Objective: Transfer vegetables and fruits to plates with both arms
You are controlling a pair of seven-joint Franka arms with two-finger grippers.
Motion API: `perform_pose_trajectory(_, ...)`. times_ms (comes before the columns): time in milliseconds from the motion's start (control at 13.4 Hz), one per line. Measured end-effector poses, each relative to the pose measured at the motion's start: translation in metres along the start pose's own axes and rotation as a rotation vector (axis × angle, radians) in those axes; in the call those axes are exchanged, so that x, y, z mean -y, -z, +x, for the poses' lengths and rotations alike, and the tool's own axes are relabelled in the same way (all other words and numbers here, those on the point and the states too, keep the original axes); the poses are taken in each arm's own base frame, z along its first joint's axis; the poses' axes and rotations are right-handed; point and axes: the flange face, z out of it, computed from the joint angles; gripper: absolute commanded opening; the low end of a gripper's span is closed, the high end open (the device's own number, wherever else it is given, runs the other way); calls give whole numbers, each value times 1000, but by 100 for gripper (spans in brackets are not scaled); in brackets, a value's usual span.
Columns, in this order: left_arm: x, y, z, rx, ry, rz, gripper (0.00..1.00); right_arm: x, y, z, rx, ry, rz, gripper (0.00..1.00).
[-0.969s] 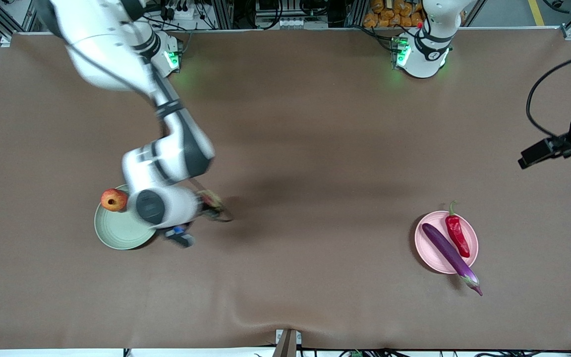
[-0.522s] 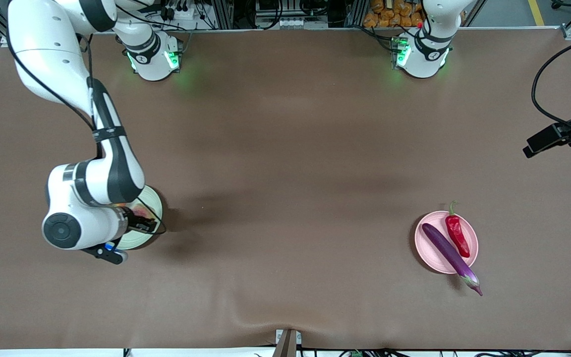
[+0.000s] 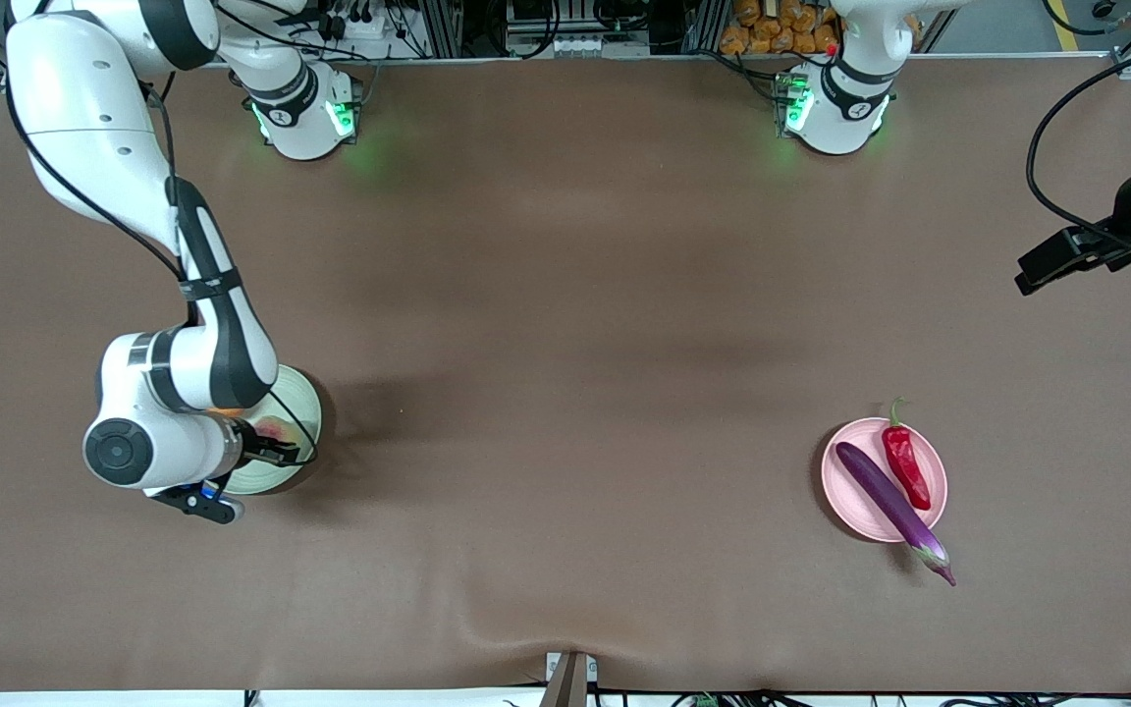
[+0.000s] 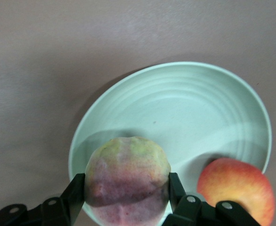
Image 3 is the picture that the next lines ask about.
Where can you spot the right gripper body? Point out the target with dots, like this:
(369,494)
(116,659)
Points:
(256,445)

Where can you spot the yellow-pink peach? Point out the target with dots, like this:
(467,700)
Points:
(276,428)

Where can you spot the red chili pepper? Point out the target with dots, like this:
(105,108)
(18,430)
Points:
(907,466)

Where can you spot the long purple eggplant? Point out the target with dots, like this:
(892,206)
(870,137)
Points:
(894,506)

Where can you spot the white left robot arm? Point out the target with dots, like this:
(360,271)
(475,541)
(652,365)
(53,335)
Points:
(835,118)

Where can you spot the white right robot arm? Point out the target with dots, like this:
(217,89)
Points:
(84,98)

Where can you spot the light green round plate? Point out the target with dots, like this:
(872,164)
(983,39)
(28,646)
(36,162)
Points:
(271,479)

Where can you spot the brown table cloth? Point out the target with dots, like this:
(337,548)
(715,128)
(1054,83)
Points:
(487,540)

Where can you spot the pink round plate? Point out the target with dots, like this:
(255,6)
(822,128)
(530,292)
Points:
(850,506)

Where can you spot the pile of orange packets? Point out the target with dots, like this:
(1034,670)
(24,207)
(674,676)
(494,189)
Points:
(772,34)

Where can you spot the white power strip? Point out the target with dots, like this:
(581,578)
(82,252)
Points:
(359,25)

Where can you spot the green connector plug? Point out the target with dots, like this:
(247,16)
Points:
(705,701)

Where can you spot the metal table clamp bracket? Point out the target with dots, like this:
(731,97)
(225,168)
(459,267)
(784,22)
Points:
(570,687)

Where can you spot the aluminium frame post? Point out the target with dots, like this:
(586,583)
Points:
(443,29)
(708,25)

